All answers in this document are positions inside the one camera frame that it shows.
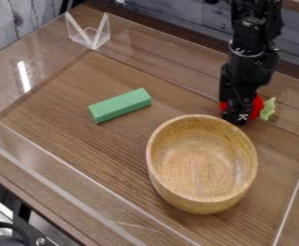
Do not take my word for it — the clear acrylic tray enclosure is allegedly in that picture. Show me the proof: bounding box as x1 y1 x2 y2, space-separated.
0 2 299 246

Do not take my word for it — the green rectangular foam block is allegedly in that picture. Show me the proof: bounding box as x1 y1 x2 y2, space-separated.
88 88 151 124

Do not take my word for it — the black cable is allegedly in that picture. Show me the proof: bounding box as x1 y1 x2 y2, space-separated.
0 220 27 246

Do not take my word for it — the black metal table bracket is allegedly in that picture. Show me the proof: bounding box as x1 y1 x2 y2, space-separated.
14 201 64 246

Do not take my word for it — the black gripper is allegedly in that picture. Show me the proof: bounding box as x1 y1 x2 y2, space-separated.
219 0 284 126

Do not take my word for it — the clear acrylic corner bracket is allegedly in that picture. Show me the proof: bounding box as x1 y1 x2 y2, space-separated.
64 12 111 50

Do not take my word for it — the round wooden bowl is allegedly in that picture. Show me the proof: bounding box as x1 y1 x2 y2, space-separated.
147 114 258 214

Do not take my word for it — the red plush strawberry toy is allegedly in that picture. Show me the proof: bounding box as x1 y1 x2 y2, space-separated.
217 94 278 122

